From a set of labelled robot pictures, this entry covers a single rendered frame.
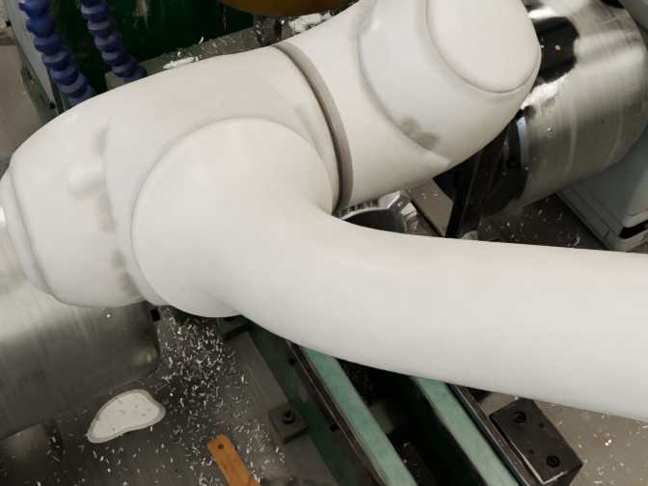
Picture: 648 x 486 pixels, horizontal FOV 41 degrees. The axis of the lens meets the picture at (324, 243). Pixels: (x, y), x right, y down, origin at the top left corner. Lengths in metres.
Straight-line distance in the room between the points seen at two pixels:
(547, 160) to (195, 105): 0.61
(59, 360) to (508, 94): 0.48
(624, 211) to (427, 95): 0.79
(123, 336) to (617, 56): 0.60
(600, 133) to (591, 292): 0.72
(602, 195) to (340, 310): 0.93
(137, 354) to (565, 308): 0.57
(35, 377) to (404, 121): 0.45
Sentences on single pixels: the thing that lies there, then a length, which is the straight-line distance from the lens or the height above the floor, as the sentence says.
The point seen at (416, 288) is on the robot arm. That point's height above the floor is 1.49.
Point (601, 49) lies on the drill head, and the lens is 1.00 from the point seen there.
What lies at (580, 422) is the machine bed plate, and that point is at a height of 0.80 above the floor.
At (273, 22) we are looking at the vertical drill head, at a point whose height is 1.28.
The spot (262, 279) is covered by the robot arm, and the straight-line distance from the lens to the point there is 0.34.
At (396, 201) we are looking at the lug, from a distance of 0.87.
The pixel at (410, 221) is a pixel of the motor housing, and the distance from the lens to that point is 0.92.
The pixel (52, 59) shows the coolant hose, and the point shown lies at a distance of 0.69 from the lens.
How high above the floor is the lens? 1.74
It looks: 52 degrees down
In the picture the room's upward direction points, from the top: 4 degrees clockwise
